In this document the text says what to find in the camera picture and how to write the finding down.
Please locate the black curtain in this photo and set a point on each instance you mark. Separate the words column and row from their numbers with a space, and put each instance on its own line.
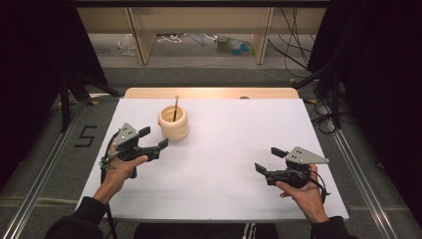
column 33, row 83
column 384, row 99

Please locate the clear plastic bag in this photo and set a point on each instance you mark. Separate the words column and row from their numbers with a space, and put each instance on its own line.
column 127, row 46

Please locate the cream ribbed cup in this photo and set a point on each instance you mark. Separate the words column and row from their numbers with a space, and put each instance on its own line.
column 173, row 122

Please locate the white foam board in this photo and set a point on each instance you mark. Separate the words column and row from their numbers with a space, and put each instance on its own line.
column 232, row 132

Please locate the colourful plastic toy pack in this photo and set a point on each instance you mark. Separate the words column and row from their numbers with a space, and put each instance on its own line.
column 234, row 46

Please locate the person's left hand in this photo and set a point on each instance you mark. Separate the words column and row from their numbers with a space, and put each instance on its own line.
column 121, row 174

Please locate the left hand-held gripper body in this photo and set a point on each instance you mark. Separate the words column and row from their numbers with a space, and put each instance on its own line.
column 127, row 146

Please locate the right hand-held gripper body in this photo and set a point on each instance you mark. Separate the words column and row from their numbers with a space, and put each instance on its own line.
column 303, row 157

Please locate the aluminium floor rail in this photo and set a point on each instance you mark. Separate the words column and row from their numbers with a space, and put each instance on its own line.
column 36, row 189
column 361, row 179

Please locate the person's right hand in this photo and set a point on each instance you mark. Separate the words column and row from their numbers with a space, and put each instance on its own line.
column 305, row 195

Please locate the black metal stand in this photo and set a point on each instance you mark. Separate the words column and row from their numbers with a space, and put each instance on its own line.
column 335, row 106
column 65, row 106

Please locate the wooden shelf unit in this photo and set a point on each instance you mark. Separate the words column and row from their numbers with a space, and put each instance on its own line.
column 199, row 20

